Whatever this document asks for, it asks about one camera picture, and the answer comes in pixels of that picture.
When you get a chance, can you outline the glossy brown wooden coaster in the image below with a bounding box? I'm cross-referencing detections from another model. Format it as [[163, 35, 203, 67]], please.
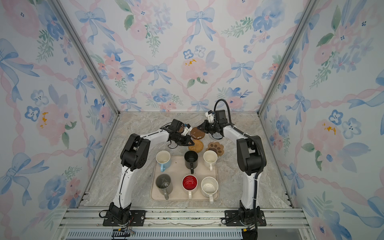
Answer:
[[190, 127, 206, 140]]

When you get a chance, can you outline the woven rattan round coaster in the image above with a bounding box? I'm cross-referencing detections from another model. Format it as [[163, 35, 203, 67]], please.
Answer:
[[188, 139, 204, 153]]

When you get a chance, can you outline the cream mug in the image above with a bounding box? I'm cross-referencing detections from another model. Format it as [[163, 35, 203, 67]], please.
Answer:
[[203, 150, 218, 171]]

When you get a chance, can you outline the white and blue mug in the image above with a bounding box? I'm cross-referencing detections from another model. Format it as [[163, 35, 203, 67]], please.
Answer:
[[156, 151, 172, 173]]

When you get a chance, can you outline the matte brown wooden coaster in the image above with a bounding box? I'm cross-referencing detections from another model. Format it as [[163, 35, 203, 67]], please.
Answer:
[[179, 125, 185, 134]]

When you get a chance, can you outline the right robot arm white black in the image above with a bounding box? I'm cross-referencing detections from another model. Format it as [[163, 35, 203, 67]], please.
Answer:
[[198, 120, 267, 228]]

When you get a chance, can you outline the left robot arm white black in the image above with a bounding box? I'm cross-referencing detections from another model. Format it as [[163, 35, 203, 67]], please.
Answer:
[[106, 123, 194, 227]]

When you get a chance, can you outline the cork paw print coaster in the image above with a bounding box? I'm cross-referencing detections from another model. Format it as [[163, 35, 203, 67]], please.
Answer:
[[206, 142, 225, 156]]

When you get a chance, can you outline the black mug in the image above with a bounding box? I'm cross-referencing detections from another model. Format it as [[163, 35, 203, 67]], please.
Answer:
[[184, 151, 199, 175]]

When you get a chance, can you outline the beige serving tray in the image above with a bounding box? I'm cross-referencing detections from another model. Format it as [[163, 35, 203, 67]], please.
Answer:
[[151, 156, 218, 202]]

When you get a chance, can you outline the red interior white mug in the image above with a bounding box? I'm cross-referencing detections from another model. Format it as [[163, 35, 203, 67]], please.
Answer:
[[182, 175, 199, 200]]

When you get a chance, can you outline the grey mug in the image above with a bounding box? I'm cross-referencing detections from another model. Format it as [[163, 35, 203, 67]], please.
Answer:
[[155, 174, 174, 200]]

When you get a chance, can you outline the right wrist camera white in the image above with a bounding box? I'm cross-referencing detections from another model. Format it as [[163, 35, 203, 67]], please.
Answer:
[[205, 110, 215, 123]]

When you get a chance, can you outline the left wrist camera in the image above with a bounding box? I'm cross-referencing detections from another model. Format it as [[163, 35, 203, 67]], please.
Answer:
[[169, 119, 184, 132]]

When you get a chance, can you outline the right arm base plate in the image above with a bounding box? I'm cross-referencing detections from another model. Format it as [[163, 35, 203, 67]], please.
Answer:
[[222, 210, 267, 228]]

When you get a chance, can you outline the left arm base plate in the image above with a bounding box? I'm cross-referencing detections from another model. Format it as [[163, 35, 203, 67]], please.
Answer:
[[103, 210, 146, 227]]

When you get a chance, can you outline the aluminium front rail frame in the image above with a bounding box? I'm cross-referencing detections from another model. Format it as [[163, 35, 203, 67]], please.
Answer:
[[53, 207, 315, 240]]

